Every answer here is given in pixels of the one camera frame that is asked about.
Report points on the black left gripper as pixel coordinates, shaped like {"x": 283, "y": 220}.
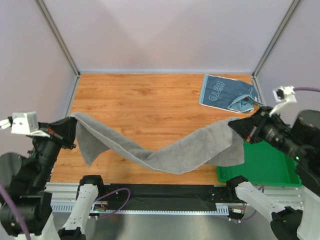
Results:
{"x": 59, "y": 136}

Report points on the green plastic tray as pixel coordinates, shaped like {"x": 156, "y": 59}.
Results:
{"x": 263, "y": 165}

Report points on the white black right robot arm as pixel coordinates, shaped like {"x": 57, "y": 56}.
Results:
{"x": 295, "y": 213}

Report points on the blue patterned towel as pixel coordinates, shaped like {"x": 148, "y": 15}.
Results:
{"x": 228, "y": 94}

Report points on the aluminium frame post left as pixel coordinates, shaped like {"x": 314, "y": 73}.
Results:
{"x": 57, "y": 35}

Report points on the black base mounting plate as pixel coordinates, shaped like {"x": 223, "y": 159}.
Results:
{"x": 166, "y": 197}

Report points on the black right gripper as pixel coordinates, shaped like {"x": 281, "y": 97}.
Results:
{"x": 253, "y": 130}

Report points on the aluminium frame post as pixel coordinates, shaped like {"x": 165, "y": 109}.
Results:
{"x": 276, "y": 36}
{"x": 57, "y": 35}

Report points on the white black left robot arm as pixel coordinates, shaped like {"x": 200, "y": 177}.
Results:
{"x": 26, "y": 212}

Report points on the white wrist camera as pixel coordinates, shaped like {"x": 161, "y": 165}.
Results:
{"x": 23, "y": 123}
{"x": 284, "y": 97}

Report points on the aluminium front rail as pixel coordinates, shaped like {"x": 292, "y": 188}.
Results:
{"x": 64, "y": 201}

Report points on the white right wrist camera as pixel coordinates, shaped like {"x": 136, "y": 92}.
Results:
{"x": 284, "y": 97}

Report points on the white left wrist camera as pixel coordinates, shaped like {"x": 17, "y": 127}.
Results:
{"x": 23, "y": 123}

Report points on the aluminium frame post right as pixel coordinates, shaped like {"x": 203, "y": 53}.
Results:
{"x": 276, "y": 36}

